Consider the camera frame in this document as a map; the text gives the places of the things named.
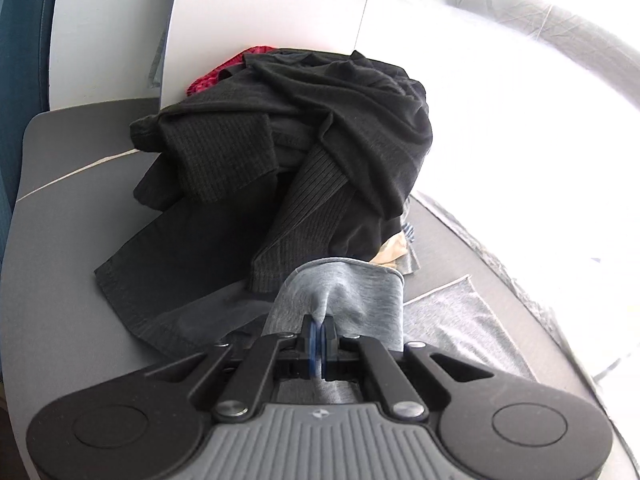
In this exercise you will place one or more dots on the black smooth shirt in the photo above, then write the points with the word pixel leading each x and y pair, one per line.
pixel 360 120

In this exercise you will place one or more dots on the blue checked cloth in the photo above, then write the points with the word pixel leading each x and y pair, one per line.
pixel 409 231

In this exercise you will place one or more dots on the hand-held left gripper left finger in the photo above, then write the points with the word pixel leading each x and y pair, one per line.
pixel 313 355

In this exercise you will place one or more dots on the blue panel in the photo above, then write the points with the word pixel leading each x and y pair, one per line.
pixel 25 85

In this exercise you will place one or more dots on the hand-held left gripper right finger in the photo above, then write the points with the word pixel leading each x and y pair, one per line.
pixel 326 355

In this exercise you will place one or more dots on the white printed curtain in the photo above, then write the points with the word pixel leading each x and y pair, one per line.
pixel 525 35

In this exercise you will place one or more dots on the beige garment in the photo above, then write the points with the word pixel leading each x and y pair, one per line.
pixel 390 253

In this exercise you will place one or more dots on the grey shirt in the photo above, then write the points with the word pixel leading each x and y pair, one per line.
pixel 350 290

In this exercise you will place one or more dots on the white board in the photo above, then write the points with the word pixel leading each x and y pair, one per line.
pixel 275 5

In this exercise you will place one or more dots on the black ribbed sweater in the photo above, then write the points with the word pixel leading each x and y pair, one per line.
pixel 215 160

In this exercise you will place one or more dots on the grey cloth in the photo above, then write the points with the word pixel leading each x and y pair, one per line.
pixel 411 261

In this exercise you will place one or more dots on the red garment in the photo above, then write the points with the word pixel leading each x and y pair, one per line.
pixel 205 82

